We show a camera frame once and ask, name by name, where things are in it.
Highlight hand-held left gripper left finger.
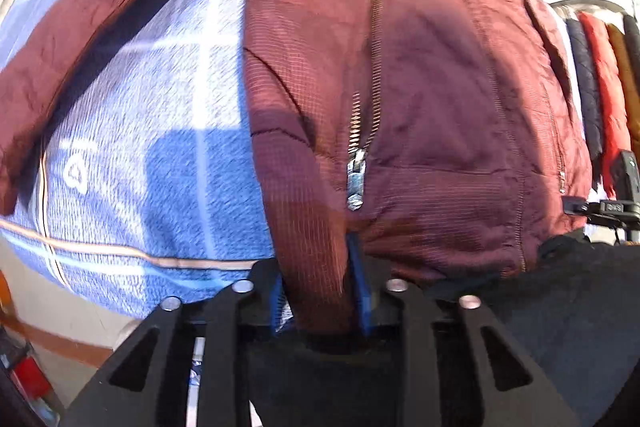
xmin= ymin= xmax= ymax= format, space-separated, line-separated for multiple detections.
xmin=60 ymin=258 xmax=295 ymax=427

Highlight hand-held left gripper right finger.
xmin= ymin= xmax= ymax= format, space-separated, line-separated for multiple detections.
xmin=346 ymin=234 xmax=583 ymax=427

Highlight maroon quilted jacket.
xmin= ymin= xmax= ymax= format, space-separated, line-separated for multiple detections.
xmin=0 ymin=0 xmax=593 ymax=338

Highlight red hanging jacket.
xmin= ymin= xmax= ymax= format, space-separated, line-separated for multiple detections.
xmin=579 ymin=11 xmax=634 ymax=200

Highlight person's black clothing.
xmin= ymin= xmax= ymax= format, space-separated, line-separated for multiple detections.
xmin=244 ymin=229 xmax=640 ymax=427

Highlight navy quilted hanging jacket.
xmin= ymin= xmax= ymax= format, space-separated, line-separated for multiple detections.
xmin=565 ymin=19 xmax=607 ymax=180

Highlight brown hanging jacket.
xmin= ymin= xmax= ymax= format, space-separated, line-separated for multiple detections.
xmin=605 ymin=23 xmax=640 ymax=112

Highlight dark hanging jacket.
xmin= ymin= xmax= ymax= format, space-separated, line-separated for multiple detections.
xmin=622 ymin=14 xmax=640 ymax=75

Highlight blue checked blanket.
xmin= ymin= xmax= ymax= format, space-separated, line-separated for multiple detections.
xmin=0 ymin=0 xmax=296 ymax=323

